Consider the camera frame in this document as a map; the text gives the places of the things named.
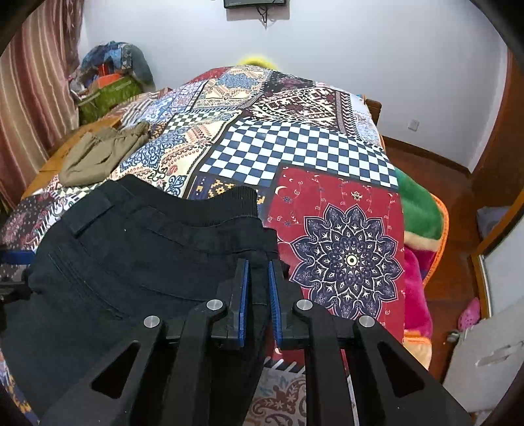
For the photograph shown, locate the yellow pillow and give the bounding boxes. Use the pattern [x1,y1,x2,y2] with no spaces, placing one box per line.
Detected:
[237,52,280,71]

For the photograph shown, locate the wooden bed frame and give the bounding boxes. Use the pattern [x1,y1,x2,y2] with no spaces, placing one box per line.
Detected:
[362,97,384,124]

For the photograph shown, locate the patchwork printed blanket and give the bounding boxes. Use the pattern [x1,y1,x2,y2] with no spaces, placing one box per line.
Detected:
[0,66,410,426]

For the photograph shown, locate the lavender storage box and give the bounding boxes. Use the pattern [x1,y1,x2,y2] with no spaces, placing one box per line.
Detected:
[477,206,511,241]

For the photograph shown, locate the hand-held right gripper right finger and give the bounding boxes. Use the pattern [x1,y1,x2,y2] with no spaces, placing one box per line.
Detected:
[268,260,473,426]

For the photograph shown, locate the black television cable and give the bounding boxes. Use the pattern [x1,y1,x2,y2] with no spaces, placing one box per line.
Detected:
[256,6,276,29]

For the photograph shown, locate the khaki folded pants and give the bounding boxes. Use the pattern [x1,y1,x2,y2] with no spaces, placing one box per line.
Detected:
[58,122,150,187]

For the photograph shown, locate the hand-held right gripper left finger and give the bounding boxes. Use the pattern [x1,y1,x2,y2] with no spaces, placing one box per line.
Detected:
[39,259,251,426]

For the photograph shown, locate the striped pink curtain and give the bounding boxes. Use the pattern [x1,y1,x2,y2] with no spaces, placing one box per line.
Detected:
[0,0,85,207]

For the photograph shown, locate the blue patterned cloth bundle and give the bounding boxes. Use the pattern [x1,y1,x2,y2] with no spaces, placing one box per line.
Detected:
[70,41,156,93]

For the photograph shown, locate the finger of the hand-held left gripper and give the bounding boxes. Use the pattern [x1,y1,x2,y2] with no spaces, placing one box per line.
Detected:
[0,250,37,267]

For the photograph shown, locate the black wall television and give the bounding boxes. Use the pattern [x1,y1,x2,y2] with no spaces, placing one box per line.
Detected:
[223,0,286,9]

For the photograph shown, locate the wooden door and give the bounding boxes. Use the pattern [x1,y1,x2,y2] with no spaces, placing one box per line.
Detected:
[471,51,524,255]

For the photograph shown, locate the grey white board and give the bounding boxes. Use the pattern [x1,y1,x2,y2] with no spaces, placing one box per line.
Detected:
[442,302,524,415]

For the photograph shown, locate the green bag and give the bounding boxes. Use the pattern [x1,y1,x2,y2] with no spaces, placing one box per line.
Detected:
[78,76,144,125]

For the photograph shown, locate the multicolour fleece blanket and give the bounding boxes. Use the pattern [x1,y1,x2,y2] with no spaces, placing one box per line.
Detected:
[395,168,451,370]

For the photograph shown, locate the pink slipper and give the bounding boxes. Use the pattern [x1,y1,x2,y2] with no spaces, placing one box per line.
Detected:
[458,297,481,331]

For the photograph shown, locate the black pants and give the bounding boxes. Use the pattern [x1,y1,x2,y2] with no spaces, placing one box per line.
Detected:
[0,175,292,426]

